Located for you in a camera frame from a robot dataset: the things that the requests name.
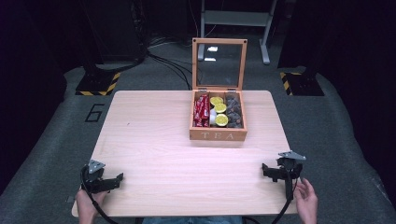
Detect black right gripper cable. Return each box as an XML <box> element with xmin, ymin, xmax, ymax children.
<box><xmin>271</xmin><ymin>167</ymin><xmax>296</xmax><ymax>224</ymax></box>

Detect black base with hazard stripes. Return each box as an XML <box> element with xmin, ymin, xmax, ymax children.
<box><xmin>278</xmin><ymin>71</ymin><xmax>325</xmax><ymax>97</ymax></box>
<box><xmin>75</xmin><ymin>70</ymin><xmax>121</xmax><ymax>97</ymax></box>

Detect white capsule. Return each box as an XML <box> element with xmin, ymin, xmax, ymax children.
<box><xmin>208</xmin><ymin>107</ymin><xmax>219</xmax><ymax>127</ymax></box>

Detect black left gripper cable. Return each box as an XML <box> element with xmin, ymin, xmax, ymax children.
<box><xmin>80</xmin><ymin>164</ymin><xmax>120</xmax><ymax>224</ymax></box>

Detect person's left hand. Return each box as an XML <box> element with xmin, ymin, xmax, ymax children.
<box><xmin>75</xmin><ymin>189</ymin><xmax>110</xmax><ymax>224</ymax></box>

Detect person's right hand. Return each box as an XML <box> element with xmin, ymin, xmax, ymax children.
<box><xmin>292</xmin><ymin>177</ymin><xmax>319</xmax><ymax>224</ymax></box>

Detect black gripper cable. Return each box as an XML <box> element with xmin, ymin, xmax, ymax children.
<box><xmin>80</xmin><ymin>164</ymin><xmax>120</xmax><ymax>224</ymax></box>
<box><xmin>271</xmin><ymin>167</ymin><xmax>296</xmax><ymax>224</ymax></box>

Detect black floor cables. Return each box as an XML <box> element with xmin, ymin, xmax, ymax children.
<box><xmin>145</xmin><ymin>36</ymin><xmax>193</xmax><ymax>91</ymax></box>

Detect wooden box with glass lid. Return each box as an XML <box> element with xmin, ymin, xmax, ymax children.
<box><xmin>189</xmin><ymin>37</ymin><xmax>248</xmax><ymax>142</ymax></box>

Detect grey metal stand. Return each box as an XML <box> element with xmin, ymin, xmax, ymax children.
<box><xmin>197</xmin><ymin>0</ymin><xmax>278</xmax><ymax>66</ymax></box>

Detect pile of dark packets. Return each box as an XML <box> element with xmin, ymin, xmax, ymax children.
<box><xmin>224</xmin><ymin>93</ymin><xmax>244</xmax><ymax>129</ymax></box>

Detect stack of red packets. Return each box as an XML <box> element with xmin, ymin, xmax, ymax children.
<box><xmin>192</xmin><ymin>94</ymin><xmax>211</xmax><ymax>128</ymax></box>

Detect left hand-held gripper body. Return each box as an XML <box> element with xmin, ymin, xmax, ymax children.
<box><xmin>80</xmin><ymin>159</ymin><xmax>110</xmax><ymax>194</ymax></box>

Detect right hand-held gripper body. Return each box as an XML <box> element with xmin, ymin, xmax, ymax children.
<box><xmin>276</xmin><ymin>150</ymin><xmax>307</xmax><ymax>200</ymax></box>

